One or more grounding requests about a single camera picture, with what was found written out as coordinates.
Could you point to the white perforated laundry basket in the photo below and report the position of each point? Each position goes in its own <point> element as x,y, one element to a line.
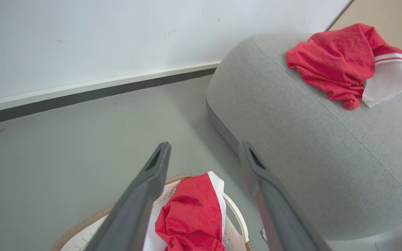
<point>234,223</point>

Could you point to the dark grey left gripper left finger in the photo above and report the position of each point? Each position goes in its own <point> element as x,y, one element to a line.
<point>134,205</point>

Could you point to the red jersey striped white sleeve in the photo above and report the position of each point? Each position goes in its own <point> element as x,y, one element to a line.
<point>340,62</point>

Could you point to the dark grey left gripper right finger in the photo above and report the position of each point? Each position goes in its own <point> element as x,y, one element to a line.
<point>277,209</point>

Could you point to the white and black baseboard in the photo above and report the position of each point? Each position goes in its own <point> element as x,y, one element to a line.
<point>82,92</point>

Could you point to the red jersey white trim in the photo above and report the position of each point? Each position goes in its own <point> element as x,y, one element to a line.
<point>190,212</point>

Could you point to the grey fabric seat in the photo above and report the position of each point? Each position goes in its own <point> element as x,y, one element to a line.
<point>326,146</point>

